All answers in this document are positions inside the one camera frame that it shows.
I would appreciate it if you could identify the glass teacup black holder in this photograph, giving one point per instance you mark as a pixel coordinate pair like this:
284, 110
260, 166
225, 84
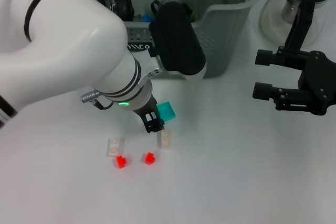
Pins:
124, 6
157, 2

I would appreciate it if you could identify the grey perforated storage bin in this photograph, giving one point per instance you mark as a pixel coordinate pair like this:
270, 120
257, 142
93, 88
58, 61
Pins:
223, 37

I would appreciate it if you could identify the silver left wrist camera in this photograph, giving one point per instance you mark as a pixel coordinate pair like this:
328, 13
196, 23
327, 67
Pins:
178, 43

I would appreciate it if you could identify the translucent white building brick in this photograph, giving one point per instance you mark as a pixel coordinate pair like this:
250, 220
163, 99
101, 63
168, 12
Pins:
166, 140

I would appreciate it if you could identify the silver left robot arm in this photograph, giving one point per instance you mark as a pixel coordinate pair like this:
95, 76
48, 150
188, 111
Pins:
65, 51

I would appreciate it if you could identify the small red building brick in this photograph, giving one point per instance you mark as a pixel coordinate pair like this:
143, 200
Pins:
121, 161
149, 158

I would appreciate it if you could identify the teal square plate brick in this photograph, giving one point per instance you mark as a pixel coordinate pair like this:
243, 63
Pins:
168, 112

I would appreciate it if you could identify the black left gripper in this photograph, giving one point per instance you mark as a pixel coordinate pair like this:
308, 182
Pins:
148, 108

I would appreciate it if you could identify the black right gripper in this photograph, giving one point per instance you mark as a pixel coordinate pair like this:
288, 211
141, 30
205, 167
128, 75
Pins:
320, 85

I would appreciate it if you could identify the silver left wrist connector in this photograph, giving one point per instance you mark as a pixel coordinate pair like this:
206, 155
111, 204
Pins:
89, 96

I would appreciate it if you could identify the blue square plate brick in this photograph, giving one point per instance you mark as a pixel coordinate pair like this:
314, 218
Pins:
147, 18

